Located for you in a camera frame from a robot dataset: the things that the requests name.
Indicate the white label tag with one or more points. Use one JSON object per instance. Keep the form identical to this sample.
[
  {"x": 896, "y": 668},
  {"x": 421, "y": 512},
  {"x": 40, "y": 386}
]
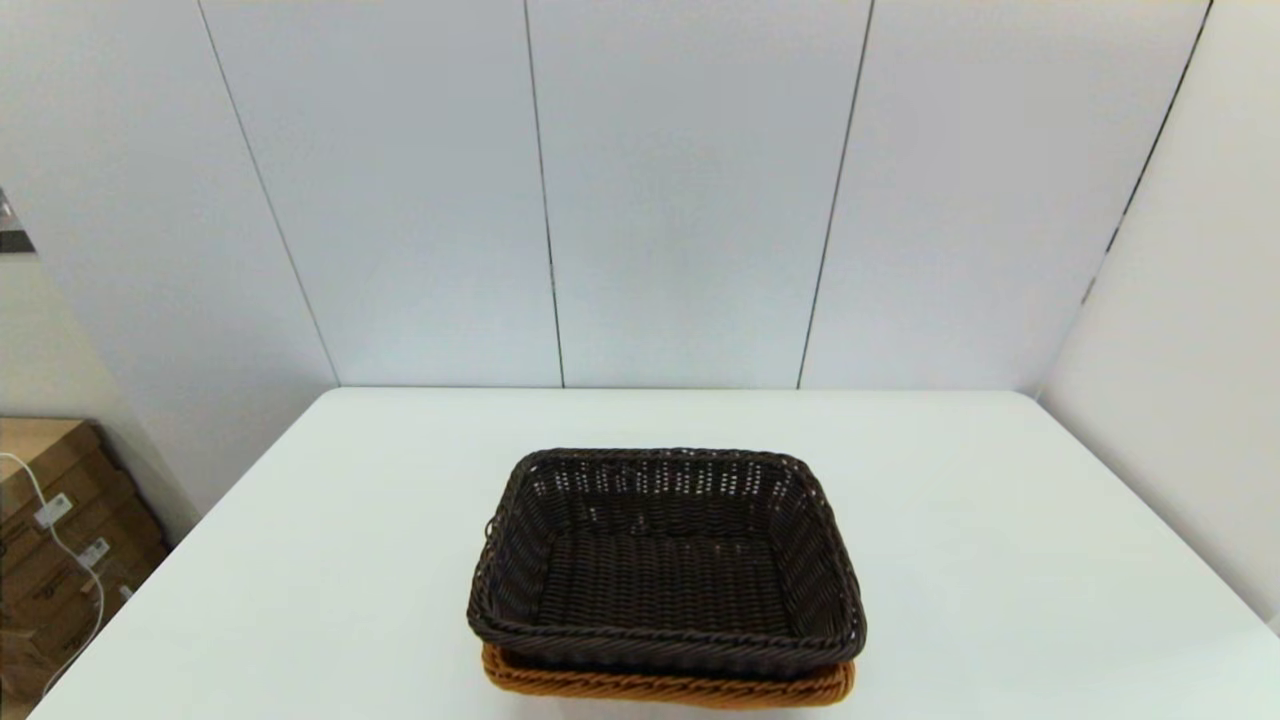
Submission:
[
  {"x": 52, "y": 510},
  {"x": 93, "y": 551}
]

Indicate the dark brown wicker basket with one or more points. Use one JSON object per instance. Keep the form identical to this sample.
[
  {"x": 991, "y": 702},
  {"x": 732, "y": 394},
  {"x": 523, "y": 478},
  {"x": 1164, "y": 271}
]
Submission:
[{"x": 660, "y": 580}]

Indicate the brown cardboard box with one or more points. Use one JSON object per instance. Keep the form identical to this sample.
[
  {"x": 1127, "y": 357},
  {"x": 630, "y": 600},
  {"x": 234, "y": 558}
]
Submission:
[
  {"x": 25, "y": 440},
  {"x": 30, "y": 640}
]

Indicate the orange wicker basket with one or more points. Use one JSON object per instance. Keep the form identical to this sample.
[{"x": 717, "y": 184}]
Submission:
[{"x": 650, "y": 688}]

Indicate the grey wall fixture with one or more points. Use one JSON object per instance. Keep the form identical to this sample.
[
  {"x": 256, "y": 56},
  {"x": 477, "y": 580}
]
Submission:
[{"x": 12, "y": 240}]

